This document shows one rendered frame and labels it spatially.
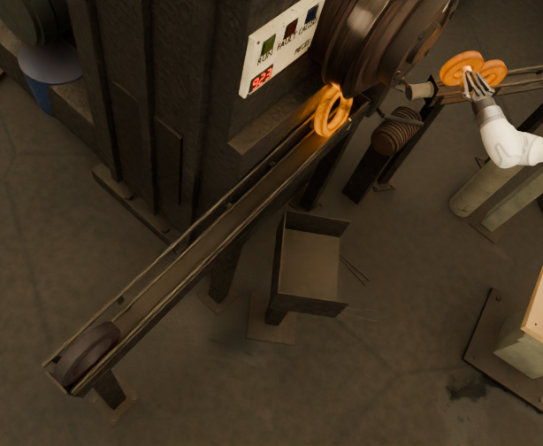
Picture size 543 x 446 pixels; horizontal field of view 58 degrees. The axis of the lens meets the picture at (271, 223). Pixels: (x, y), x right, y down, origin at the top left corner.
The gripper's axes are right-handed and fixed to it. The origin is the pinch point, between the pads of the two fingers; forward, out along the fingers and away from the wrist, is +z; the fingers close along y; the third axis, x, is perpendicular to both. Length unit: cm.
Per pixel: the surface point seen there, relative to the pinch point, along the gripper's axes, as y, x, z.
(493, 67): 12.1, -0.2, -1.6
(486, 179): 30, -47, -26
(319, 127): -61, -3, -18
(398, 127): -17.9, -25.3, -7.5
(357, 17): -66, 44, -19
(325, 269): -68, -16, -61
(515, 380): 22, -71, -110
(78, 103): -138, -56, 40
